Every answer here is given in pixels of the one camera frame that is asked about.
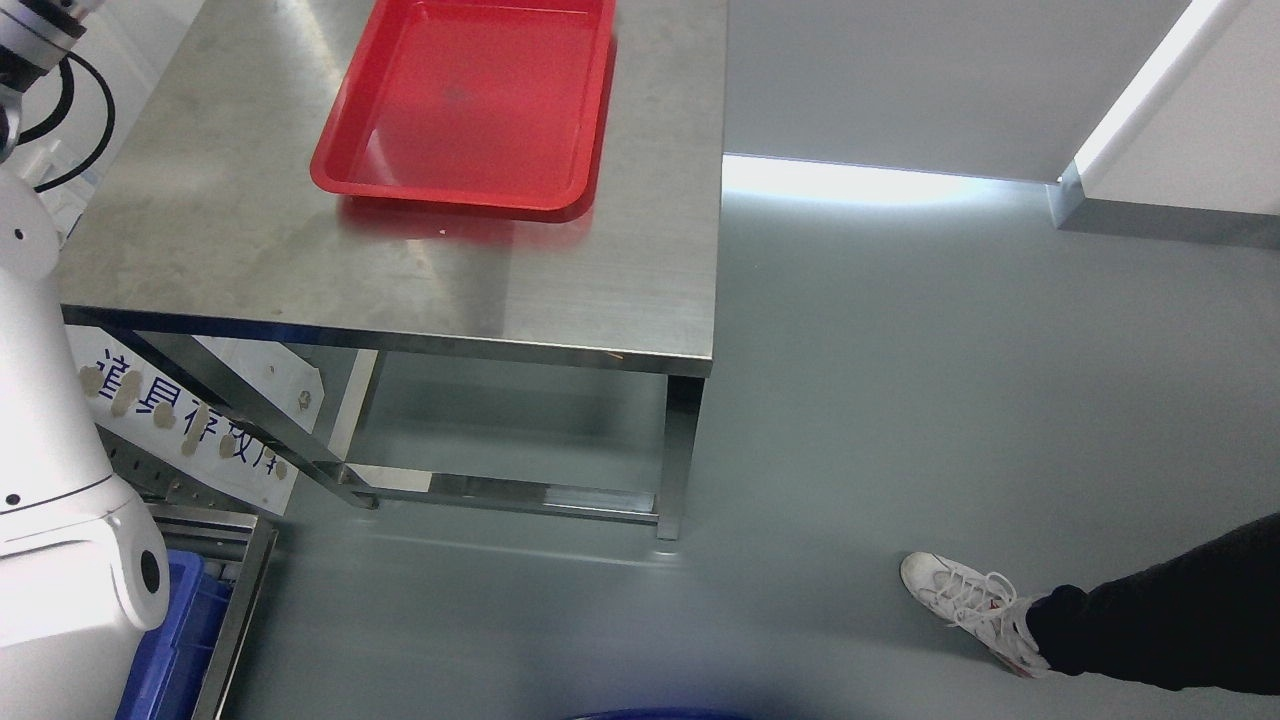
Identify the white sign with characters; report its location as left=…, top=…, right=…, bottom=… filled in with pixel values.
left=67, top=325, right=325, bottom=515

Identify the black trouser leg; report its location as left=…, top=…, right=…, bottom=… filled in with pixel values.
left=1027, top=514, right=1279, bottom=694

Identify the red plastic tray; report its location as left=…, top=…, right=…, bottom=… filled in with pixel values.
left=310, top=1, right=616, bottom=219

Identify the stainless steel table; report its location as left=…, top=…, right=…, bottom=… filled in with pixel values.
left=56, top=1, right=730, bottom=541

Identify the white sneaker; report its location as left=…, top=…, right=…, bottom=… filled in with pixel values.
left=899, top=552, right=1050, bottom=679

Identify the blue bin lower left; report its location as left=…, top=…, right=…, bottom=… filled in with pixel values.
left=115, top=550, right=232, bottom=719

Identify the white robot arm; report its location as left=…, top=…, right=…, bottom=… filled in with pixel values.
left=1, top=78, right=170, bottom=719

